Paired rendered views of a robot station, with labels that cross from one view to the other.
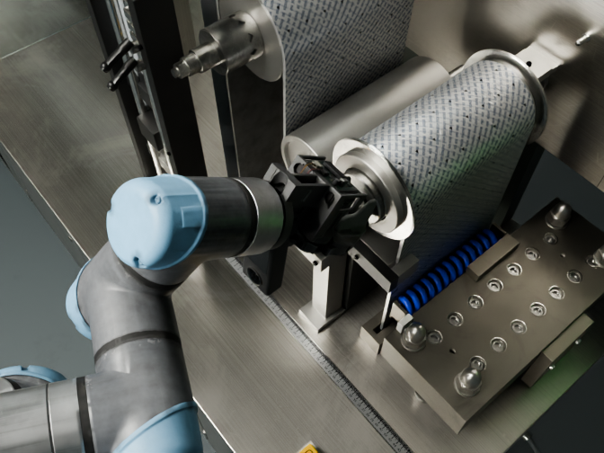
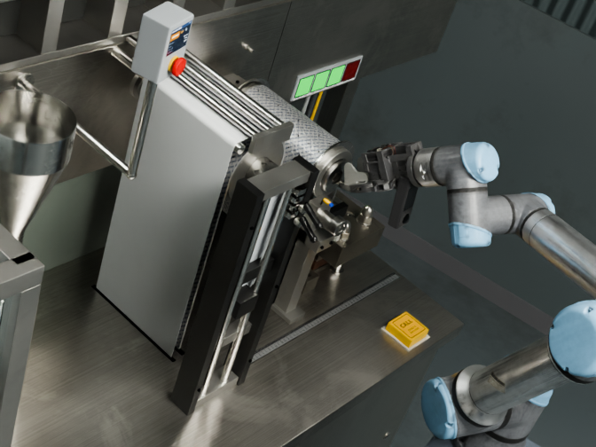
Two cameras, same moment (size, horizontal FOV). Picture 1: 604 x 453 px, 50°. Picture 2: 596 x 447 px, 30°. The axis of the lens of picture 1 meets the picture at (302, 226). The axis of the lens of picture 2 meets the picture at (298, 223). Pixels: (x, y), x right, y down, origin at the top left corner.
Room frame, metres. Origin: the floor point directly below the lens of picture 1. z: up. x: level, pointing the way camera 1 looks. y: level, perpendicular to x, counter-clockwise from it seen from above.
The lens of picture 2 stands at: (1.16, 1.71, 2.48)
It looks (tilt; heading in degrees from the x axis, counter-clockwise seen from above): 36 degrees down; 250
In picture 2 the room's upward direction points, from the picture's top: 20 degrees clockwise
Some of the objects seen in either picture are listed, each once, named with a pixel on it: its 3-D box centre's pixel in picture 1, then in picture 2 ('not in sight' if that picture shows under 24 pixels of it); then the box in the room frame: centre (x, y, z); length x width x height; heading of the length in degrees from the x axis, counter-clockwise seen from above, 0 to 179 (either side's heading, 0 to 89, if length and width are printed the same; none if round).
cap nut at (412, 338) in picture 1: (415, 333); (344, 228); (0.38, -0.16, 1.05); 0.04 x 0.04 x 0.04
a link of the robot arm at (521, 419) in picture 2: not in sight; (514, 394); (0.12, 0.31, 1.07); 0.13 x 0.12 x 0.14; 17
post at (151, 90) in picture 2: not in sight; (143, 123); (0.93, 0.24, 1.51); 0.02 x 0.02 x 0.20
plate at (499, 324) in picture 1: (510, 306); (298, 198); (0.45, -0.32, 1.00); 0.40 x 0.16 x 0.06; 130
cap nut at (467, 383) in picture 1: (470, 378); (366, 213); (0.31, -0.23, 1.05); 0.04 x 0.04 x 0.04
